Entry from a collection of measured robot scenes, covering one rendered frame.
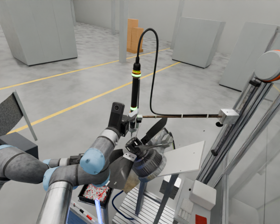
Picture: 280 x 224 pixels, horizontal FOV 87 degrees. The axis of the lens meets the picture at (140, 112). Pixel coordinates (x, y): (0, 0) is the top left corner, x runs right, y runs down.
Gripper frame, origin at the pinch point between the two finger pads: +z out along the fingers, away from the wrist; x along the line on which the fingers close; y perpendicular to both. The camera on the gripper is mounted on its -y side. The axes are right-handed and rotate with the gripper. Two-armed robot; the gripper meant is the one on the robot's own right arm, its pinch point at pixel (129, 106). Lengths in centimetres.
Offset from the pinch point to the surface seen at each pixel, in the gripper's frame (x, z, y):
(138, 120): 3.4, 7.8, 13.3
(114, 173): -4.6, -8.7, 47.4
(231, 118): 58, 31, 11
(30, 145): -65, -13, 43
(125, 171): 1.7, -5.3, 46.9
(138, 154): 5, 12, 49
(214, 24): 104, 709, -14
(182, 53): 2, 746, 125
